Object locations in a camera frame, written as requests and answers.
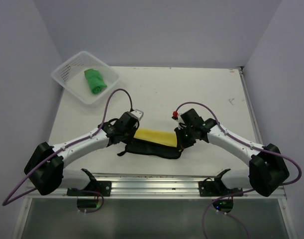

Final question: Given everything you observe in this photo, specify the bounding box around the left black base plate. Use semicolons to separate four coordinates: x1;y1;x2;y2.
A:
67;181;112;197

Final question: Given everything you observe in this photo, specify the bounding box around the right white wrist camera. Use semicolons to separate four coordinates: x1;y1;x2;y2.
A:
172;111;185;124

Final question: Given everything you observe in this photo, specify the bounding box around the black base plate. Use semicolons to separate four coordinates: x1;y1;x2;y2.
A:
67;181;112;197
198;178;243;197

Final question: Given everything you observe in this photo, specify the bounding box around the green microfiber towel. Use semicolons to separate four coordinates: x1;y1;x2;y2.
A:
84;69;107;95

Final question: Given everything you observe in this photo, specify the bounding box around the yellow microfiber towel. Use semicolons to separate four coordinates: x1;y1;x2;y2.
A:
117;128;183;159

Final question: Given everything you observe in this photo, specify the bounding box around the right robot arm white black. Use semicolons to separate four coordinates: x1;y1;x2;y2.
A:
172;109;290;197

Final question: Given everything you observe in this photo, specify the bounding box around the aluminium mounting rail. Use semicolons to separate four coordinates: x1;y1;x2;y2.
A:
28;173;286;199

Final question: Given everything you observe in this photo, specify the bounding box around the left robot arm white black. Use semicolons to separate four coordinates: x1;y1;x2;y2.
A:
24;110;144;196

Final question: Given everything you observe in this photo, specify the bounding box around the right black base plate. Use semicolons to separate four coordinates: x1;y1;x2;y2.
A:
198;178;243;197

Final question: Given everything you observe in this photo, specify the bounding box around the white plastic basket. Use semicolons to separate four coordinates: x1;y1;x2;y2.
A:
51;51;121;106

